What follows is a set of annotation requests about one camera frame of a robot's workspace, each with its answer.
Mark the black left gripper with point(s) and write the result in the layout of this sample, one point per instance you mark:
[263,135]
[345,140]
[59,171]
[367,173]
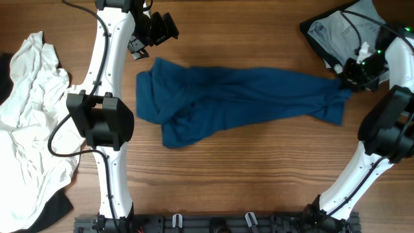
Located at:
[162,33]

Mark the blue t-shirt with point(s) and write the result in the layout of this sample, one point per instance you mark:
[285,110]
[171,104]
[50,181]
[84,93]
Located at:
[192,103]

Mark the white t-shirt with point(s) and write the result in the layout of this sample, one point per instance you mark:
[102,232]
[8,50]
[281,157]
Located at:
[30,174]

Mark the folded light blue jeans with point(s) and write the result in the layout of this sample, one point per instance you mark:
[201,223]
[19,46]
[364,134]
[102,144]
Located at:
[342,34]

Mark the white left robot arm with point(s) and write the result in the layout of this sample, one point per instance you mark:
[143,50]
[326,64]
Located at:
[98,111]

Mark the folded black garment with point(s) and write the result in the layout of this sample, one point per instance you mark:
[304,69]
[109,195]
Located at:
[315,46]

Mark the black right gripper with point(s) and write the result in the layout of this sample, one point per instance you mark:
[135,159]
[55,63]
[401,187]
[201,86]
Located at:
[349,79]

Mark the black garment under pile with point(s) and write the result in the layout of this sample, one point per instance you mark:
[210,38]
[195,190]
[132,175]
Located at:
[59,205]

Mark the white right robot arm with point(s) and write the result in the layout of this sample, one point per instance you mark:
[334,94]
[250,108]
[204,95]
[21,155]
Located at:
[385,136]

